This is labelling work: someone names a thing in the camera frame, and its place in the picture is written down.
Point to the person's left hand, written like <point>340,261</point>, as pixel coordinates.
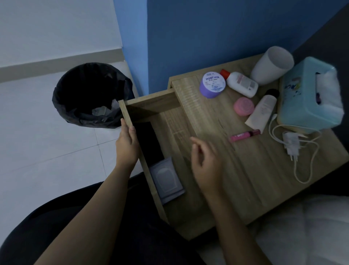
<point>126,150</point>

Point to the person's right hand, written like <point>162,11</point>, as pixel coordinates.
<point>208,169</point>

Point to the black phone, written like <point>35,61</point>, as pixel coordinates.
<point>147,144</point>

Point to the wooden nightstand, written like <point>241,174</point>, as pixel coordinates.
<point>245,169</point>

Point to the white wipe packet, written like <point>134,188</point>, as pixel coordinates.
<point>166,180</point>

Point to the pink lipstick tube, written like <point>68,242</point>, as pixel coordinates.
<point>242,135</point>

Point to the pink round compact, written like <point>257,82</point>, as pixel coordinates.
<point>243,106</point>

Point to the white tube black cap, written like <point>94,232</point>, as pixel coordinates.
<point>261,109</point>

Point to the purple round jar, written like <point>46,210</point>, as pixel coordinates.
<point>212,83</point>

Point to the white charger plug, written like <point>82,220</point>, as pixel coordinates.
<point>290,142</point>

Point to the white lotion bottle red cap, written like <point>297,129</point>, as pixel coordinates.
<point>242,84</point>

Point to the teal tissue box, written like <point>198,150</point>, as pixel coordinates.
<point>294,103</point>

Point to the white mug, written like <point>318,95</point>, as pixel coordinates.
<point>267,68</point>

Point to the person's left forearm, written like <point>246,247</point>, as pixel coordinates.
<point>92,218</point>

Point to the person's right forearm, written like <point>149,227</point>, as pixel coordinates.
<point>237,234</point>

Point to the black lined trash bin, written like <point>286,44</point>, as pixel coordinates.
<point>81,87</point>

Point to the white duvet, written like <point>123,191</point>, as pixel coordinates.
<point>300,232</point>

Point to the white facial tissues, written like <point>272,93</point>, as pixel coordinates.
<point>330,92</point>

